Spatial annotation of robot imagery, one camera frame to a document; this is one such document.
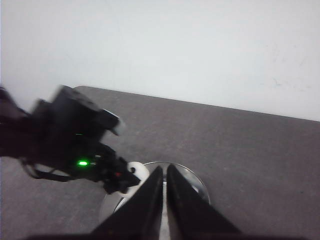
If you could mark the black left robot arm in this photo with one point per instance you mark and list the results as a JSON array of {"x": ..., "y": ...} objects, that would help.
[{"x": 61, "y": 140}]

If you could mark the stainless steel steamer pot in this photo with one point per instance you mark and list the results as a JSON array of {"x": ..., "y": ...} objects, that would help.
[{"x": 112, "y": 202}]

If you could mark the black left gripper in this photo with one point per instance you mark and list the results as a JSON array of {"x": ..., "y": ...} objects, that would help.
[{"x": 97, "y": 162}]

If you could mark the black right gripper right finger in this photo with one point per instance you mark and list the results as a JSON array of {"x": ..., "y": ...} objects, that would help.
[{"x": 189, "y": 216}]

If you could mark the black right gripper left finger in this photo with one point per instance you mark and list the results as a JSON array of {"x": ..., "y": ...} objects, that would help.
[{"x": 140, "y": 217}]

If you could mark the panda bun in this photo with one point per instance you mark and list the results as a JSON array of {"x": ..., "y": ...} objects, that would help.
[{"x": 140, "y": 171}]

